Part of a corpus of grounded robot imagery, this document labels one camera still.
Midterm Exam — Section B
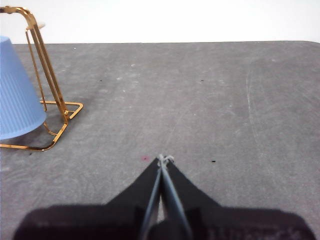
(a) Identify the gold wire cup rack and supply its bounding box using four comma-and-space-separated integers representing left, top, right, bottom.
0, 6, 85, 152

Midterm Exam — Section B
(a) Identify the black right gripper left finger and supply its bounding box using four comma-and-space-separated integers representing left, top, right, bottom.
13, 154, 163, 240

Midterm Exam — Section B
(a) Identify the blue ribbed cup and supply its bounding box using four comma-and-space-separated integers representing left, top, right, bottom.
0, 35, 47, 141

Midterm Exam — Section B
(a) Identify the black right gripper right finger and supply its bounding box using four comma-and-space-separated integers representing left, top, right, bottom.
162, 154, 317, 240

